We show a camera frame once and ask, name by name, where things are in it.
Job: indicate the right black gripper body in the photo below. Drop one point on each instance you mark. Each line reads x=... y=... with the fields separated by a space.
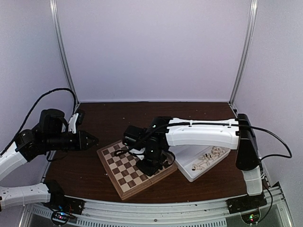
x=154 y=162

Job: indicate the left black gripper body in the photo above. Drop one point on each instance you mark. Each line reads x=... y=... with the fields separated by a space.
x=54 y=142

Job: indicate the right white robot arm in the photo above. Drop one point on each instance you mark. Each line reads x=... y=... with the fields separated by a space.
x=234 y=134

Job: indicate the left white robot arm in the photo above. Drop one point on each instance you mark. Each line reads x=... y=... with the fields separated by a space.
x=23 y=150

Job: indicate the white chess pieces pile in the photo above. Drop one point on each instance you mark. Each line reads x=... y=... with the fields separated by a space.
x=208 y=158

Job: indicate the white divided plastic tray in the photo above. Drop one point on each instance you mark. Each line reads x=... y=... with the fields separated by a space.
x=193 y=161

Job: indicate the wooden chessboard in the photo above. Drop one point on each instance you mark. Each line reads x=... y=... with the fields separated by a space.
x=125 y=176

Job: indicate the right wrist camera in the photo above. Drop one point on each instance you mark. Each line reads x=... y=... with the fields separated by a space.
x=132 y=135

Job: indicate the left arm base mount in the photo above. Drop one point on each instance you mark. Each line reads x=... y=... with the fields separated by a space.
x=67 y=204

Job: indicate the aluminium frame rail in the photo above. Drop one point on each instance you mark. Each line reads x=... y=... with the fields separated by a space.
x=212 y=213

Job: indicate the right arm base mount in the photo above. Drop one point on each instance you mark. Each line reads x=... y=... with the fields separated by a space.
x=245 y=203

